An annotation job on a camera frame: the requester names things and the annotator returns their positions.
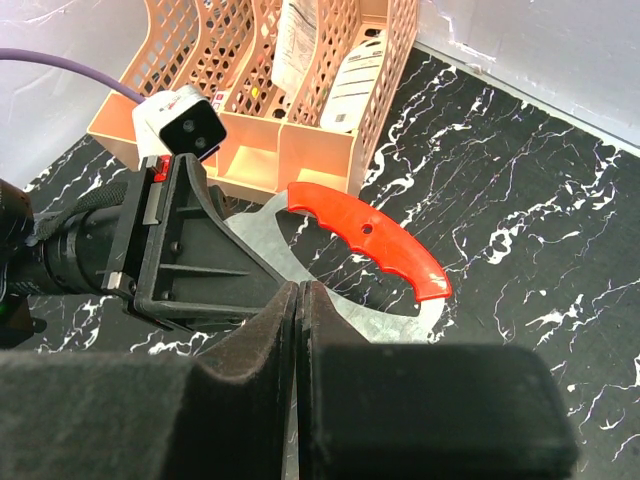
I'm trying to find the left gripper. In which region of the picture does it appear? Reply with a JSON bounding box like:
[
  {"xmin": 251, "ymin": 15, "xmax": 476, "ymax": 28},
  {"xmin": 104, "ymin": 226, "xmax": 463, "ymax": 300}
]
[{"xmin": 29, "ymin": 154, "xmax": 285, "ymax": 332}]

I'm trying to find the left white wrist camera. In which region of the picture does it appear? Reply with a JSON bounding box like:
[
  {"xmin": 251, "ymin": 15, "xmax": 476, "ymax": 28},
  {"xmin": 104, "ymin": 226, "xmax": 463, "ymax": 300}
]
[{"xmin": 132, "ymin": 84, "xmax": 227, "ymax": 167}]

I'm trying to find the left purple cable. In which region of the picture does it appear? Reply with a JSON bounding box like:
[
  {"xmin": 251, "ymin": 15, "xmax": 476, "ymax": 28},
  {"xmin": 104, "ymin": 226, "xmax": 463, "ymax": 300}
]
[{"xmin": 0, "ymin": 47, "xmax": 149, "ymax": 106}]

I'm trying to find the white labelled packet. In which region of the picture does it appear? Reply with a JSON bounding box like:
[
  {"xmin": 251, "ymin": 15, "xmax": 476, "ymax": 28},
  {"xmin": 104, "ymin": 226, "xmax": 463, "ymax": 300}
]
[{"xmin": 319, "ymin": 30, "xmax": 386, "ymax": 133}]

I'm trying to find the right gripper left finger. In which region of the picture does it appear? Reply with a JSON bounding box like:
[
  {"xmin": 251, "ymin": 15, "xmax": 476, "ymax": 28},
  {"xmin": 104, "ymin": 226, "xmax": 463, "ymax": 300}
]
[{"xmin": 1, "ymin": 283, "xmax": 298, "ymax": 479}]

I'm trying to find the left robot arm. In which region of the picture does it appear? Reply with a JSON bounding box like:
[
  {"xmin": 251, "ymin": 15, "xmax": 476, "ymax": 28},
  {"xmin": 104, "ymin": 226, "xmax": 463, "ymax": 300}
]
[{"xmin": 1, "ymin": 154, "xmax": 284, "ymax": 332}]

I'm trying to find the pink desk organizer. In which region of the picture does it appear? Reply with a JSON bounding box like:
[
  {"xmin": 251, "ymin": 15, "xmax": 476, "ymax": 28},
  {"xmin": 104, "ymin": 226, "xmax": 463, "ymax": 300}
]
[{"xmin": 85, "ymin": 0, "xmax": 420, "ymax": 205}]

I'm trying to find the white paper card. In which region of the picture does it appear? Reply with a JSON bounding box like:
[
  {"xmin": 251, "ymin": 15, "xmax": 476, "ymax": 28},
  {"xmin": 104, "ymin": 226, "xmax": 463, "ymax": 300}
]
[{"xmin": 271, "ymin": 0, "xmax": 317, "ymax": 104}]

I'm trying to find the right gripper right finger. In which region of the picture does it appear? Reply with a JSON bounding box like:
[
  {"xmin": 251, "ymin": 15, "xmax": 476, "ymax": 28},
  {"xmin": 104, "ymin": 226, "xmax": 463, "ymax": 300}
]
[{"xmin": 297, "ymin": 281, "xmax": 578, "ymax": 479}]

